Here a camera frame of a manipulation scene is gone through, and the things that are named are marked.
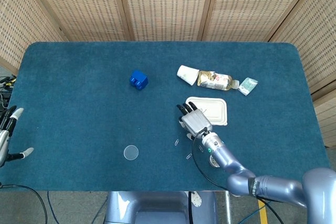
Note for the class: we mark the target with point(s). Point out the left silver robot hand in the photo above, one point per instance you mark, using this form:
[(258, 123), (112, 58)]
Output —
[(4, 140)]

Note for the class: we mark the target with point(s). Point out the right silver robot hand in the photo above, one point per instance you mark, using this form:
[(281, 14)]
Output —
[(197, 123)]

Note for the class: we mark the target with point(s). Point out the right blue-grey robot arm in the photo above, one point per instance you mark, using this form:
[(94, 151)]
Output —
[(223, 155)]

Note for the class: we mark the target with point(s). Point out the white rectangular tray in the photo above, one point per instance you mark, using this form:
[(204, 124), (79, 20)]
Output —
[(218, 108)]

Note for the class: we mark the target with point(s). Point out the silver paper clip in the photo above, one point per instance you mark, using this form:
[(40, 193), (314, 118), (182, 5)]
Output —
[(201, 148), (177, 141), (188, 156)]

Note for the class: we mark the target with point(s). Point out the plastic bottle with yellow liquid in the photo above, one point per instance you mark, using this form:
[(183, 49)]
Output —
[(215, 81)]

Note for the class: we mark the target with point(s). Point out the white paper cup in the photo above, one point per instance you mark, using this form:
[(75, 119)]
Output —
[(186, 73)]

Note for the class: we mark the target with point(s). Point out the green white tissue pack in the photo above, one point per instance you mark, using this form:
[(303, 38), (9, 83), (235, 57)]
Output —
[(248, 85)]

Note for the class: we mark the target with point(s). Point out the blue plastic building block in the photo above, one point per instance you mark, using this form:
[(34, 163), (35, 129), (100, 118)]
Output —
[(140, 78)]

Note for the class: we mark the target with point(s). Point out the clear round plastic lid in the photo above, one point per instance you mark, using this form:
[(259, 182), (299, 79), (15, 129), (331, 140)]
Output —
[(131, 153)]

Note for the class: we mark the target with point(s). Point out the blue velvet tablecloth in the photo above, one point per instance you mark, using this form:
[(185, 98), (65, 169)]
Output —
[(78, 103)]

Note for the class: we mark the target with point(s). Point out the metal table leg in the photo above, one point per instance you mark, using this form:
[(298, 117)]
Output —
[(228, 208)]

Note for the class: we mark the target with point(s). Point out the blue-grey robot torso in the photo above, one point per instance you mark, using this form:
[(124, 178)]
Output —
[(157, 208)]

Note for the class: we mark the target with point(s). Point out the woven rattan screen panel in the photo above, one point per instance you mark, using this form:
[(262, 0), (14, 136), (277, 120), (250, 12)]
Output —
[(78, 6), (15, 11), (320, 37), (252, 6), (168, 6), (328, 119)]

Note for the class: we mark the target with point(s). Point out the white perforated bracket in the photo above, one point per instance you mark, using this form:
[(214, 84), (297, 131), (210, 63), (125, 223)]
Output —
[(196, 200)]

